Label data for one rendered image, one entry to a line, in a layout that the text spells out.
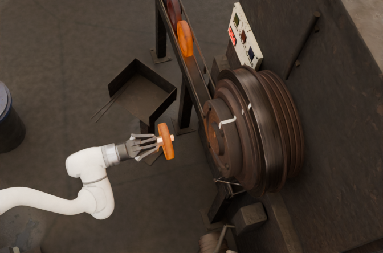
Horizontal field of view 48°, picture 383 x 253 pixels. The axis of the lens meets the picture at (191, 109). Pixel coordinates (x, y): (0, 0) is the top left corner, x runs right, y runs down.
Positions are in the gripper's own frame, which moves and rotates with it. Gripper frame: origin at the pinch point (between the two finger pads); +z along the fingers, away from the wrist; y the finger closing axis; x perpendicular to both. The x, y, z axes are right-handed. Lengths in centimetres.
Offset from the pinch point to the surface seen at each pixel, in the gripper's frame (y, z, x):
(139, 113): -26.2, -6.7, -23.7
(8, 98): -62, -71, -39
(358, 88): 32, 41, 79
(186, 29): -55, 26, -6
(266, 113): 19, 29, 48
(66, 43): -121, -39, -82
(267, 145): 28, 26, 44
